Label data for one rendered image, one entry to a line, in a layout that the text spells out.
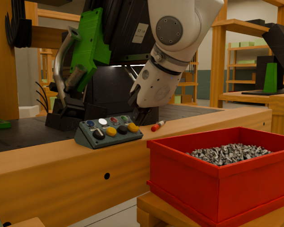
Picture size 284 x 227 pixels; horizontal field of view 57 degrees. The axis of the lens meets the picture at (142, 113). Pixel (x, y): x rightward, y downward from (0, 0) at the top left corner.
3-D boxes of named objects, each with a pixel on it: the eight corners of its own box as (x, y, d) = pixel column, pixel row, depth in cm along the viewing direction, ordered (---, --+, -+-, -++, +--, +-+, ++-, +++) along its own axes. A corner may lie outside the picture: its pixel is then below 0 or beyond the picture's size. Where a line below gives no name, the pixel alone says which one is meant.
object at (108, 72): (143, 110, 122) (143, 34, 117) (86, 117, 101) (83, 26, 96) (118, 106, 135) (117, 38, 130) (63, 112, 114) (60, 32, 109)
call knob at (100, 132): (105, 138, 61) (107, 134, 60) (96, 140, 59) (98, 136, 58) (100, 130, 62) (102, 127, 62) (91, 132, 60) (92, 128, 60)
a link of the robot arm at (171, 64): (171, 61, 50) (164, 74, 52) (197, 63, 56) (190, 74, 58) (146, 38, 54) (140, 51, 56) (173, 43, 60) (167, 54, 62)
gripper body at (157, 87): (163, 69, 51) (140, 112, 57) (194, 70, 58) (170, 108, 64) (141, 48, 55) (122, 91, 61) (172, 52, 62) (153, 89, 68)
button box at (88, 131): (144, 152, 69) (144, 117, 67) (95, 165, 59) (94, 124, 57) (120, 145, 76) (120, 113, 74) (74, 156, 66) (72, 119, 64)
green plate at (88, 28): (108, 80, 86) (120, 17, 86) (87, 73, 80) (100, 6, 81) (89, 79, 94) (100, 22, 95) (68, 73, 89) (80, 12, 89)
